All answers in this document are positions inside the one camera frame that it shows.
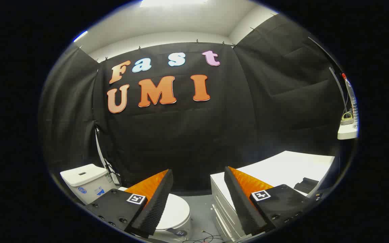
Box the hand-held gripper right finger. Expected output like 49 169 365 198
224 166 313 236

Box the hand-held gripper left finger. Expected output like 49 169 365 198
86 169 174 238

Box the white drawer cabinet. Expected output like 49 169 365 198
210 151 336 242

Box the black tripod stand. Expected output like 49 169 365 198
95 127 122 187

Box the flat black object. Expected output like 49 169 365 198
294 177 319 194

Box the black backdrop cloth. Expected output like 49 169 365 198
39 13 345 197

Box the clear bottle with red cap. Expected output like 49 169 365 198
342 73 360 129

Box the ceiling light panel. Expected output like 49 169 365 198
73 30 89 43

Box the tangle of black cables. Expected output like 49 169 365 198
181 231 224 243

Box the white wall shelf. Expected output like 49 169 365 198
337 122 359 140

